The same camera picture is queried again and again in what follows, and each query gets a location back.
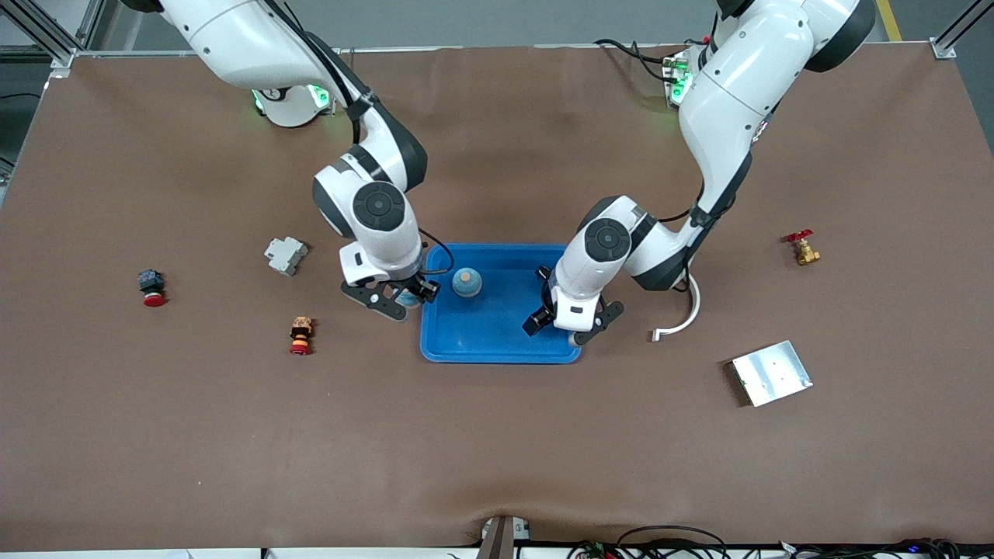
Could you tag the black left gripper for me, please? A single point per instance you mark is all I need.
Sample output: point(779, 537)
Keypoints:
point(546, 302)

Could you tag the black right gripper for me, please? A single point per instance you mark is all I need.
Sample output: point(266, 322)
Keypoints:
point(419, 284)

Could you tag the light blue call bell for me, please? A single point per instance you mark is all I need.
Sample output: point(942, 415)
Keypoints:
point(408, 300)
point(466, 286)

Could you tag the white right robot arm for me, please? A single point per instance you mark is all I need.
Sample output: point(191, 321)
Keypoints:
point(233, 39)

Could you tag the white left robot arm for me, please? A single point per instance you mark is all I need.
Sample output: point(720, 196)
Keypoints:
point(745, 78)

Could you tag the blue plastic tray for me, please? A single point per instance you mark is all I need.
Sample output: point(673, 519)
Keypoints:
point(497, 334)

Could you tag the red yellow emergency stop button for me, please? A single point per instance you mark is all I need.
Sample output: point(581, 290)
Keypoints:
point(300, 335)

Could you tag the white curved pipe clamp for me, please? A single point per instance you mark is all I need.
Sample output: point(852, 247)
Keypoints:
point(683, 326)

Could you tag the white circuit breaker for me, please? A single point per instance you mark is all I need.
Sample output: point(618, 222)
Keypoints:
point(286, 256)

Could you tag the silver metal power supply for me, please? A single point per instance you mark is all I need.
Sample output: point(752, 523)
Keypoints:
point(773, 373)

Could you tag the red button black switch block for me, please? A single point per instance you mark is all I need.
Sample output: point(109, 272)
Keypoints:
point(152, 289)

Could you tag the aluminium frame post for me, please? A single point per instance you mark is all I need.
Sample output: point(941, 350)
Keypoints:
point(46, 35)
point(943, 48)

